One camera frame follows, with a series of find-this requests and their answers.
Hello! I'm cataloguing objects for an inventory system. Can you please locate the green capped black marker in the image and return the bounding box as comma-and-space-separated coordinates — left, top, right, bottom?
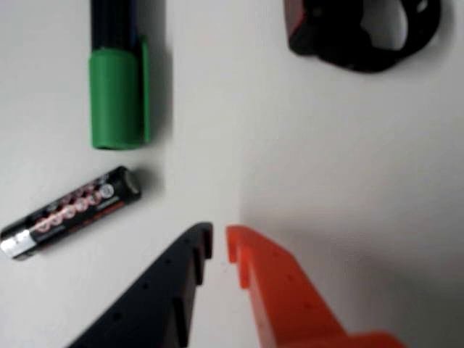
88, 0, 152, 152

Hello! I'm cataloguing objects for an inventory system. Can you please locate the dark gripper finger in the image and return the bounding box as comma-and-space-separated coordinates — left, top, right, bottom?
67, 222, 214, 348

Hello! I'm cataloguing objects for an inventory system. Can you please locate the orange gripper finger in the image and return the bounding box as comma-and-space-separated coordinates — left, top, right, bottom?
225, 224, 409, 348

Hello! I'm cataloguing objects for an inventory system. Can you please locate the black AAA battery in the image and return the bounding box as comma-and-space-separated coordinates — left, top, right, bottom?
0, 165, 142, 261

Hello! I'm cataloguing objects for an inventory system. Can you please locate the black ring-shaped counter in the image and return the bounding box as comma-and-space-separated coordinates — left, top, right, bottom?
283, 0, 443, 73

